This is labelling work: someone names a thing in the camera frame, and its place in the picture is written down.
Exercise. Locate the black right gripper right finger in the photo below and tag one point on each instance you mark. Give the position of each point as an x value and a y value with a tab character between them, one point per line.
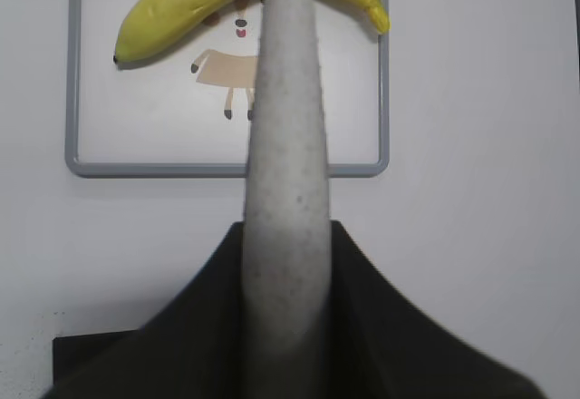
382	346

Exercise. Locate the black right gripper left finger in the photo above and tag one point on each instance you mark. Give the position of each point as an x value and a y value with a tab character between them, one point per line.
195	338

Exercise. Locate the knife with white speckled handle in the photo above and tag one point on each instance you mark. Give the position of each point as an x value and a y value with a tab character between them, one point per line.
286	247

